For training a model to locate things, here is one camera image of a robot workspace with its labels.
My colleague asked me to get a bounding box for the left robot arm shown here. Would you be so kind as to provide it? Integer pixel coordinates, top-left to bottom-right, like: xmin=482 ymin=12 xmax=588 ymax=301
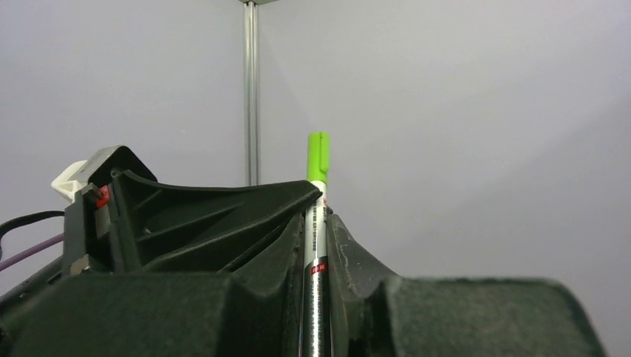
xmin=1 ymin=170 xmax=320 ymax=307

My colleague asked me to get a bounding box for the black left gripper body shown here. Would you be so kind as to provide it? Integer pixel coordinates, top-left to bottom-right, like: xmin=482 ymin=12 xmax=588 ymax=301
xmin=62 ymin=183 xmax=124 ymax=277

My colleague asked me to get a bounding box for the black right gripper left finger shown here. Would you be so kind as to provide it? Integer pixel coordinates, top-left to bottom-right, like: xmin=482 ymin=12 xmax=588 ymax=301
xmin=1 ymin=216 xmax=303 ymax=356

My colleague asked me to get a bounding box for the green white marker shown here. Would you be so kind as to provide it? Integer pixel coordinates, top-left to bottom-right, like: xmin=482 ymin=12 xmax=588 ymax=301
xmin=301 ymin=181 xmax=332 ymax=356

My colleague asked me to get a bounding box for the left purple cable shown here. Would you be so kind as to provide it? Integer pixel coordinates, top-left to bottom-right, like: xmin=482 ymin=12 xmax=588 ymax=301
xmin=0 ymin=232 xmax=66 ymax=273

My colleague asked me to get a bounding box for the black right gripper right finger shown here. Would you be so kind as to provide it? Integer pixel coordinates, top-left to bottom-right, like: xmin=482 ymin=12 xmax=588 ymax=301
xmin=327 ymin=214 xmax=606 ymax=356

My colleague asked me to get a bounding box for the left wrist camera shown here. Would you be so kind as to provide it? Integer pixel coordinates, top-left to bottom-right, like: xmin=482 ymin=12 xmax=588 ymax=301
xmin=51 ymin=145 xmax=157 ymax=203

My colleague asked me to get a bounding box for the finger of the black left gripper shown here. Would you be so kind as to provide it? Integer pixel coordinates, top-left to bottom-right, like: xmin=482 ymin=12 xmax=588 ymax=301
xmin=110 ymin=170 xmax=321 ymax=273

